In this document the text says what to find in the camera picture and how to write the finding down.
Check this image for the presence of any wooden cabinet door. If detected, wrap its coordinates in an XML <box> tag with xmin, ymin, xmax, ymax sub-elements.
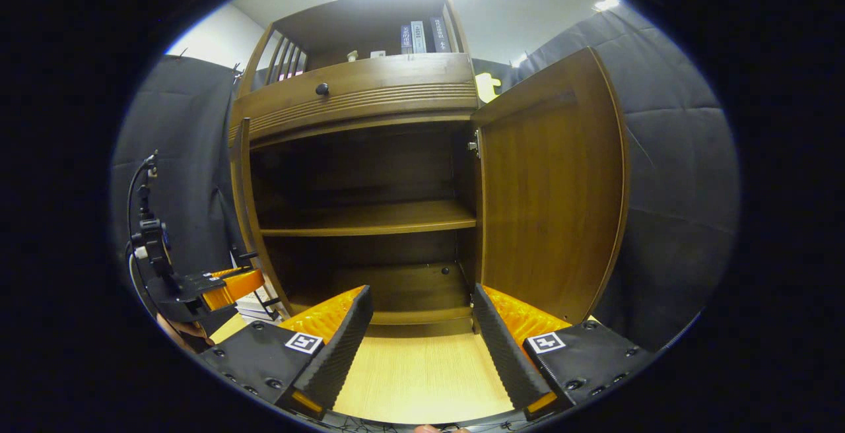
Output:
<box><xmin>472</xmin><ymin>47</ymin><xmax>630</xmax><ymax>325</ymax></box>
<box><xmin>229</xmin><ymin>118</ymin><xmax>291</xmax><ymax>315</ymax></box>

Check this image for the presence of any dark grey book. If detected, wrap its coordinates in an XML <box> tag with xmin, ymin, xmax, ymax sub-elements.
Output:
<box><xmin>430</xmin><ymin>16</ymin><xmax>452</xmax><ymax>53</ymax></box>

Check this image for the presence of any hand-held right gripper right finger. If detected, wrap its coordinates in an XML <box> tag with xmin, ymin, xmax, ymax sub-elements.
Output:
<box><xmin>472</xmin><ymin>283</ymin><xmax>661</xmax><ymax>422</ymax></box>

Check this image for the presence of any wooden drawer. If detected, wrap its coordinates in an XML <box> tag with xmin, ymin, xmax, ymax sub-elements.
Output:
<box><xmin>231</xmin><ymin>52</ymin><xmax>479</xmax><ymax>143</ymax></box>

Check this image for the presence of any stack of white books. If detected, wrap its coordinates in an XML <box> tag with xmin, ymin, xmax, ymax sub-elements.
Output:
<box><xmin>234</xmin><ymin>286</ymin><xmax>281</xmax><ymax>323</ymax></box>

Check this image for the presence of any black door handle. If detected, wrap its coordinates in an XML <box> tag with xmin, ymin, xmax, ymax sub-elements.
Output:
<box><xmin>231</xmin><ymin>248</ymin><xmax>283</xmax><ymax>321</ymax></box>

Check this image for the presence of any wooden double-door shoe cabinet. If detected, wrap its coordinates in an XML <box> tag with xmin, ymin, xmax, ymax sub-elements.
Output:
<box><xmin>228</xmin><ymin>0</ymin><xmax>483</xmax><ymax>338</ymax></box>

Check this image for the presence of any black cable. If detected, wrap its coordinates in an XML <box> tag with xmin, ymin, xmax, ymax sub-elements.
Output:
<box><xmin>125</xmin><ymin>150</ymin><xmax>160</xmax><ymax>242</ymax></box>

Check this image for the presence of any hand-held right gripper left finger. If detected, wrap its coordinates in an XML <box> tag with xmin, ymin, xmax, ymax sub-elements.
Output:
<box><xmin>198</xmin><ymin>285</ymin><xmax>374</xmax><ymax>420</ymax></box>

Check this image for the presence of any wooden inner shelf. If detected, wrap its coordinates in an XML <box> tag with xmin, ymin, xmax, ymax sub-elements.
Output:
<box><xmin>259</xmin><ymin>199</ymin><xmax>477</xmax><ymax>237</ymax></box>

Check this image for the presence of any black backdrop cloth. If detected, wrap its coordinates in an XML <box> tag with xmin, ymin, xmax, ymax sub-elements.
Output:
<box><xmin>111</xmin><ymin>4</ymin><xmax>740</xmax><ymax>354</ymax></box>

